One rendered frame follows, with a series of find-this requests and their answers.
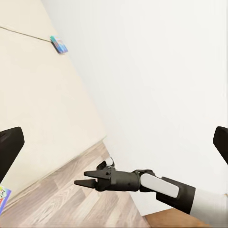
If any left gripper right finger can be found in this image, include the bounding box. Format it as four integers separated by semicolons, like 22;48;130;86
213;126;228;165

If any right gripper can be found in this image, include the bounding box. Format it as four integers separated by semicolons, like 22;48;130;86
74;167;130;192

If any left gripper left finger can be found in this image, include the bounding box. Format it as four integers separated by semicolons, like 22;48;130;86
0;126;25;183

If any board game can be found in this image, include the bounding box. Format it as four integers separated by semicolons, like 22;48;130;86
0;185;12;214
50;35;68;53

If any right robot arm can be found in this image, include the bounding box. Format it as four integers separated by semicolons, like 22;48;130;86
74;157;228;228

